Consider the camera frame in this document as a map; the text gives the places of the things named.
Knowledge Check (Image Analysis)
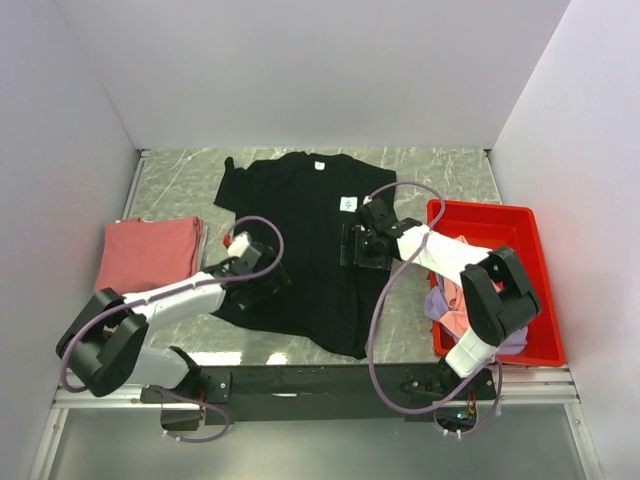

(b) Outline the red plastic bin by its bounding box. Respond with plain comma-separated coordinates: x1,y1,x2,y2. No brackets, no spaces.
426,198,568,366

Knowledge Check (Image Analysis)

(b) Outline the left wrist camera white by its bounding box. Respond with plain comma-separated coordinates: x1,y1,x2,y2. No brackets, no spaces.
223,232,251,258

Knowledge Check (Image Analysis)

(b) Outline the black t-shirt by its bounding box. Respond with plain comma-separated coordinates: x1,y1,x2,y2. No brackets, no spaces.
214,152,397,359

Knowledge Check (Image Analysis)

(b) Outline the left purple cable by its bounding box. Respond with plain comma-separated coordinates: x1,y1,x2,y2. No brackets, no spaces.
58,215,287,446

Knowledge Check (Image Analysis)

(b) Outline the aluminium frame rail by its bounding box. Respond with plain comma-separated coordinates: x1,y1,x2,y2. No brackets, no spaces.
51,367,581,409

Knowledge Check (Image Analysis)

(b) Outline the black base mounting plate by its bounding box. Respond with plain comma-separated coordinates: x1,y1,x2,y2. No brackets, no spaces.
139,363,501,432

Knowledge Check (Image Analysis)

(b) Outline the pink garment in bin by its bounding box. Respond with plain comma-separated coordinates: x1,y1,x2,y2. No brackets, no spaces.
429,234,506,341

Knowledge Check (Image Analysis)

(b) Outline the lavender garment in bin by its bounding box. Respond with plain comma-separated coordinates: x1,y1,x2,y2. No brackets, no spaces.
425,285,528,355

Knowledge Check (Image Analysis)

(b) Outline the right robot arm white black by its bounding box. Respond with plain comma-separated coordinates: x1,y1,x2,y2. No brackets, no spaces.
340,198,542,399

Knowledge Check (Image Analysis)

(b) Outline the folded red t-shirt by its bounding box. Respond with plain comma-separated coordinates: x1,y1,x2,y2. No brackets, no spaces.
95,216,204,294

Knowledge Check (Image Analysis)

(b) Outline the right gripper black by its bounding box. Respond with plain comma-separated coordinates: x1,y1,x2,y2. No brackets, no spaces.
339,224,393,272

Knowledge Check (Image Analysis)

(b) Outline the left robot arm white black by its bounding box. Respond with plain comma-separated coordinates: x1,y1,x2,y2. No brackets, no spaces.
56,235,289,402

